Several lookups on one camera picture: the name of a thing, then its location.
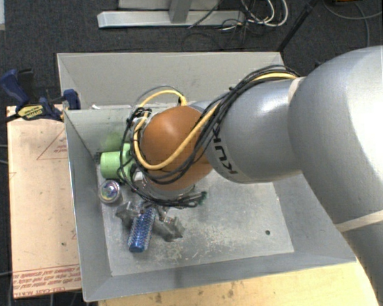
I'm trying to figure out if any light green cup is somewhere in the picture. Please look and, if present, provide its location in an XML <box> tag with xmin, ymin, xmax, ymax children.
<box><xmin>98</xmin><ymin>142</ymin><xmax>137</xmax><ymax>184</ymax></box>

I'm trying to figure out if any brown cardboard board red print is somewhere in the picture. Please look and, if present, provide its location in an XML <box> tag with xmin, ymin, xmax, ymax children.
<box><xmin>3</xmin><ymin>102</ymin><xmax>83</xmax><ymax>300</ymax></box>

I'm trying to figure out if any blue bristled hair roller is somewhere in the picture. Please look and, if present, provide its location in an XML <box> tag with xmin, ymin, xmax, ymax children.
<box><xmin>125</xmin><ymin>205</ymin><xmax>160</xmax><ymax>254</ymax></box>

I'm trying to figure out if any grey metal bin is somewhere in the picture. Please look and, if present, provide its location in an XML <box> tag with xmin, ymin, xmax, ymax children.
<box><xmin>56</xmin><ymin>38</ymin><xmax>360</xmax><ymax>304</ymax></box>

